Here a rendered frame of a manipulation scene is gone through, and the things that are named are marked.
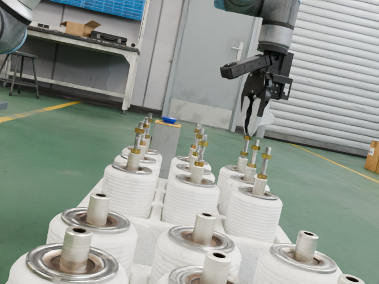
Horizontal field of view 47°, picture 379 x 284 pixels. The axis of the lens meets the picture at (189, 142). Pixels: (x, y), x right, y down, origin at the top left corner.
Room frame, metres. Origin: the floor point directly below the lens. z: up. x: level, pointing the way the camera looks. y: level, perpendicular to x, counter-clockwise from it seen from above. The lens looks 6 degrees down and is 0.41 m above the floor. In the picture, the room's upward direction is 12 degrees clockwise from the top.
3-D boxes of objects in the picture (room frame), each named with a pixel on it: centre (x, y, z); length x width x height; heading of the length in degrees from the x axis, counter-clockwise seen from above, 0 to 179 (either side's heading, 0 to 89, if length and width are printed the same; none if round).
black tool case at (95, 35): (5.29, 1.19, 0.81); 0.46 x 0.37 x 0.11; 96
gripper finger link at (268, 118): (1.03, -0.16, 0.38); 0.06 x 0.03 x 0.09; 119
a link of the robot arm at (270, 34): (1.05, -0.14, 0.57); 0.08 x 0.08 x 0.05
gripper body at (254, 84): (1.05, -0.15, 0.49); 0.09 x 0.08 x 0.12; 119
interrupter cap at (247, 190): (0.80, -0.14, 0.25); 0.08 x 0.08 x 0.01
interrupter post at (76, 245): (0.35, 0.07, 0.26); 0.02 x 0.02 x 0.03
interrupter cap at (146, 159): (0.91, 0.10, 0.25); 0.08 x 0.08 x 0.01
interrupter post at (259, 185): (0.80, -0.14, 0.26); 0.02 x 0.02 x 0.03
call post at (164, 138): (1.20, 0.07, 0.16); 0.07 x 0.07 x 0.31; 2
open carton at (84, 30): (5.35, 1.56, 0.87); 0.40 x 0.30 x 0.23; 82
